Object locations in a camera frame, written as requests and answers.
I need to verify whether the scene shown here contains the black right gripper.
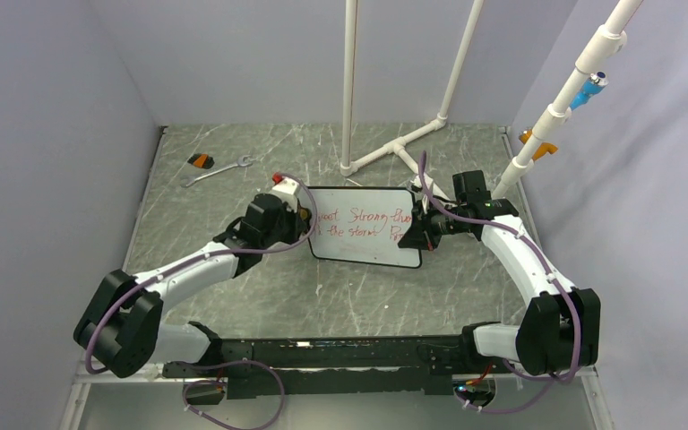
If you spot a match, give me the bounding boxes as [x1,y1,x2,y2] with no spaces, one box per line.
[398,198,469,252]

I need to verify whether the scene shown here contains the white whiteboard black frame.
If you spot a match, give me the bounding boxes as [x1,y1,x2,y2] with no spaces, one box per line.
[300,186,422,269]

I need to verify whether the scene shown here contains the yellow black round eraser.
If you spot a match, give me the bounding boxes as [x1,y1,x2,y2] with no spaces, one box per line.
[297,206,312,226]

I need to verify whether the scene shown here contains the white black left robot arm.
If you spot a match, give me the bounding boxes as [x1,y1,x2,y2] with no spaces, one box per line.
[73,193,318,378]

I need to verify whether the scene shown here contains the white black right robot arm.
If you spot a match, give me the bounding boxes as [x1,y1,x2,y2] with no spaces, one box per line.
[398,170,601,379]

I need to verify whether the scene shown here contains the orange clip on pipe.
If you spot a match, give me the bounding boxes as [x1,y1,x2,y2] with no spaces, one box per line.
[519,129,559,162]

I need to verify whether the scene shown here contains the silver open-end wrench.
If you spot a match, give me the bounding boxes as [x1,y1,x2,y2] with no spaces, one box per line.
[180,155,254,188]

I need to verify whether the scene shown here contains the black orange small tool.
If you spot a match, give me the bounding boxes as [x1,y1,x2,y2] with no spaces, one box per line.
[187,153,215,169]

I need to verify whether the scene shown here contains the blue clip on pipe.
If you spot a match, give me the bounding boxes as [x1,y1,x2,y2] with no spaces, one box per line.
[569,71,609,111]

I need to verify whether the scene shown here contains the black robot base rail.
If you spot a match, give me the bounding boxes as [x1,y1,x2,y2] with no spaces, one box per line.
[163,335,507,400]

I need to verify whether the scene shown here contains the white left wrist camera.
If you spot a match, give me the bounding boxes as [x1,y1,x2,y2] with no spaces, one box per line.
[269,172,301,212]

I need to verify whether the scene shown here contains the white PVC pipe frame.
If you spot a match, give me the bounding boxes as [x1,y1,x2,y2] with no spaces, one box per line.
[340,0,645,200]

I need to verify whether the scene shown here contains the aluminium extrusion rail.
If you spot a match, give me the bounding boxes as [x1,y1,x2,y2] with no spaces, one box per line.
[73,364,165,384]

